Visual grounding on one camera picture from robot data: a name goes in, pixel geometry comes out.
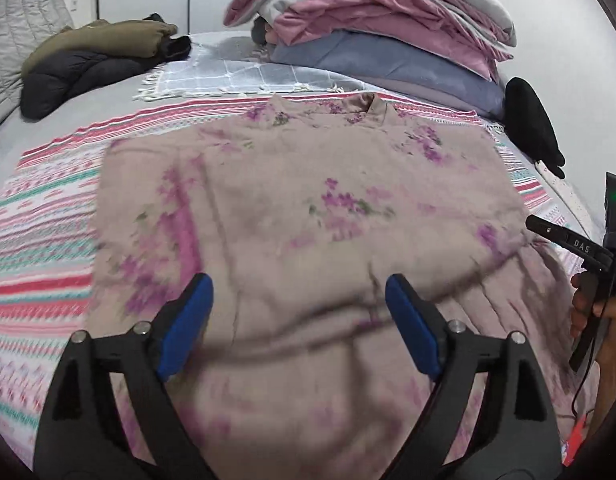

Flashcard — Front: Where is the olive and black jacket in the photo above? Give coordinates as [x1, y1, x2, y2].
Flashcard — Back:
[19, 13, 192, 122]

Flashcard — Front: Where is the striped patterned bed blanket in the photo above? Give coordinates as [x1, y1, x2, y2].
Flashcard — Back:
[0, 93, 566, 460]

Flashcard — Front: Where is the pink floral padded jacket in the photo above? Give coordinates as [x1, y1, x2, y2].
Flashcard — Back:
[86, 94, 596, 479]

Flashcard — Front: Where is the blue folded blanket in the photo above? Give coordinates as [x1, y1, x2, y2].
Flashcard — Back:
[270, 32, 504, 119]

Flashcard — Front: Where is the black cable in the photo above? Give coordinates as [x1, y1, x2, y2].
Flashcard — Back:
[569, 249, 616, 418]

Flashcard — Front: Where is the person's right hand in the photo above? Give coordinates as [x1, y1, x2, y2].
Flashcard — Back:
[569, 271, 616, 441]

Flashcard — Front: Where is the mauve folded blanket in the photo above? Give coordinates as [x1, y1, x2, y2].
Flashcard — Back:
[364, 77, 489, 117]

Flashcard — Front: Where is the grey quilted headboard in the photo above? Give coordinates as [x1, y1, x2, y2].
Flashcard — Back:
[0, 0, 73, 125]

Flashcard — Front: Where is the light blue checked sheet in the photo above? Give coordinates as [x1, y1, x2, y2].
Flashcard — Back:
[135, 42, 378, 102]

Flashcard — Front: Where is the black garment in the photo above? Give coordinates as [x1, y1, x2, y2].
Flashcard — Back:
[503, 77, 566, 180]

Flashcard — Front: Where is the grey and pink folded quilt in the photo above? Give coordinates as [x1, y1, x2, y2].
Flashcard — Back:
[223, 0, 517, 81]

